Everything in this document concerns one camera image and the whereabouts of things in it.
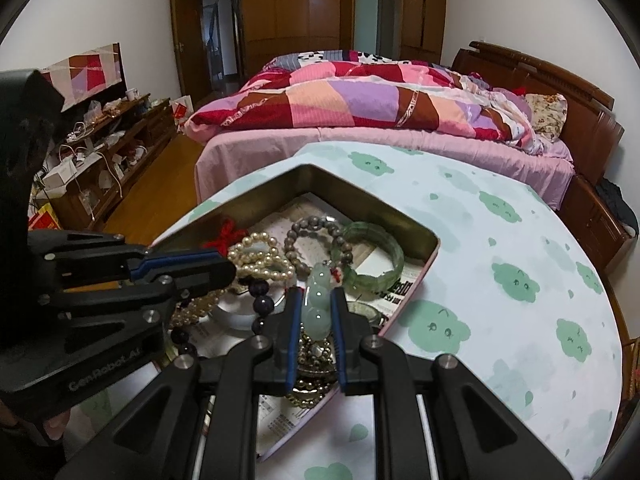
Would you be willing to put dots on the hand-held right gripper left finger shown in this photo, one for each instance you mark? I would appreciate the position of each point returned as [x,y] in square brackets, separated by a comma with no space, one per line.
[295,340]

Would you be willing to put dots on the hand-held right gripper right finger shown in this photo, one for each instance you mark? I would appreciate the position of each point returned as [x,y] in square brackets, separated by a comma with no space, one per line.
[340,340]

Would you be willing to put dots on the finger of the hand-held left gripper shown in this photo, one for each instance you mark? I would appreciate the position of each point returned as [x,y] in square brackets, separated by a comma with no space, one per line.
[200,280]
[175,260]

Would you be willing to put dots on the pale jade pendant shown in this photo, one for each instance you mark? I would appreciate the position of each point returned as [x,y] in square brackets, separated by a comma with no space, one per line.
[317,317]

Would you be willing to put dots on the pale jade bangle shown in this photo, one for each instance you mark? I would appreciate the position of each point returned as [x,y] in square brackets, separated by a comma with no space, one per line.
[230,317]

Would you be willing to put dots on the red knot tassel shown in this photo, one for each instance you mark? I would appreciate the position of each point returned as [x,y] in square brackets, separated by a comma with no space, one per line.
[225,235]

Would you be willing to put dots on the pink tin box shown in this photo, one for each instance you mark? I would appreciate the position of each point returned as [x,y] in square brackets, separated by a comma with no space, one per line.
[400,225]

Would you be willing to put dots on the person's left hand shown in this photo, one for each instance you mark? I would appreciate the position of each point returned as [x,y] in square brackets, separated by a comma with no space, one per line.
[55,425]

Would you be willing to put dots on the white box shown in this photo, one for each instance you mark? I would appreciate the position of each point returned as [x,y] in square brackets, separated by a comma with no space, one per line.
[70,172]

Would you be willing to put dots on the red box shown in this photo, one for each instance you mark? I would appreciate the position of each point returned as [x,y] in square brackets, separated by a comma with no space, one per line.
[45,217]

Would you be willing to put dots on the green jade bangle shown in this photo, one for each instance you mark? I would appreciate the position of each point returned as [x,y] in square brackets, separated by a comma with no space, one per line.
[395,260]

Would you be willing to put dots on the red and white cover cloth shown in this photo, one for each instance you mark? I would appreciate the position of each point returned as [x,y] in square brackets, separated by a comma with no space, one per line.
[85,72]

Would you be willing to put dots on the pink bed sheet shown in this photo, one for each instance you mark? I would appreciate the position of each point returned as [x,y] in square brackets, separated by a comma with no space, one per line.
[240,155]

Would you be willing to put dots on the wooden cabinet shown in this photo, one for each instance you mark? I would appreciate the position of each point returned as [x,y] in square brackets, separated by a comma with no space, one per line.
[150,120]

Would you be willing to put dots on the red and white paper bag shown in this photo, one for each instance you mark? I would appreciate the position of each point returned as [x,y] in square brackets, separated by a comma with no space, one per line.
[181,110]

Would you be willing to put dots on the patchwork quilt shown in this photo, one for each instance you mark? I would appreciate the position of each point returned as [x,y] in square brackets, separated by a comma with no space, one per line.
[350,100]

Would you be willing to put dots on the wooden nightstand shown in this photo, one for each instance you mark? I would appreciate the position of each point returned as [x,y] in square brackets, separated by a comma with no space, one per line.
[595,230]

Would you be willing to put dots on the wooden wardrobe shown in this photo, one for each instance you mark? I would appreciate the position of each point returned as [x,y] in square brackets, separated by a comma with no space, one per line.
[320,20]

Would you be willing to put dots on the floral pillow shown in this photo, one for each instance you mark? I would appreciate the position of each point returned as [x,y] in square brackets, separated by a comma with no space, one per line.
[547,115]

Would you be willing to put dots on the dark clothing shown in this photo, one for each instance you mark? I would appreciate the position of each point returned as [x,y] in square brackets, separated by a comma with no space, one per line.
[617,205]

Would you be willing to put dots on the wooden headboard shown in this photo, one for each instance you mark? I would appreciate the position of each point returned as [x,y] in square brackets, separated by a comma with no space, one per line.
[575,110]

